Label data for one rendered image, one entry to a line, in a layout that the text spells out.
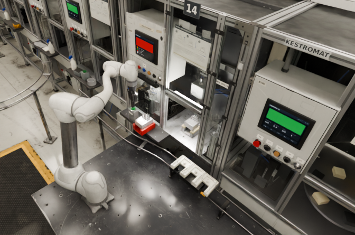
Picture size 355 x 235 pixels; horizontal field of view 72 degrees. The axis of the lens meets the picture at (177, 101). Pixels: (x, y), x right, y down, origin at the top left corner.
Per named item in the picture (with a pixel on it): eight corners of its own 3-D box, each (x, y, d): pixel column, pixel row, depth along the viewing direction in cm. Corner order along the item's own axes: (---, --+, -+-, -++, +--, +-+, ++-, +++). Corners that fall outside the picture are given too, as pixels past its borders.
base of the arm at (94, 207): (96, 218, 173) (95, 214, 170) (80, 198, 184) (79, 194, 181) (118, 201, 184) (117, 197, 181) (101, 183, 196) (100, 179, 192)
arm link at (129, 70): (140, 76, 202) (125, 73, 204) (139, 59, 192) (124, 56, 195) (134, 83, 193) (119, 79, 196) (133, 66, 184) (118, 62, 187)
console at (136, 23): (126, 66, 210) (123, 12, 182) (151, 56, 227) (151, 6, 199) (160, 87, 188) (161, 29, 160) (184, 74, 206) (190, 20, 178)
